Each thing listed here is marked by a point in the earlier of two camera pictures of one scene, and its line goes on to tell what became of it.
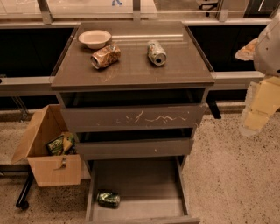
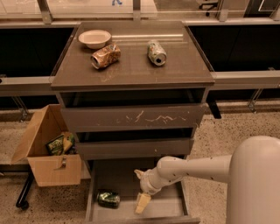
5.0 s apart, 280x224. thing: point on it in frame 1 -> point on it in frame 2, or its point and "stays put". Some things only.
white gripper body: x=269 y=49 -> x=146 y=183
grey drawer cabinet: x=133 y=94 stays put
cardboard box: x=47 y=124 stays put
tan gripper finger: x=247 y=52 -> x=139 y=173
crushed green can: x=108 y=199 stays put
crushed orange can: x=106 y=57 stays put
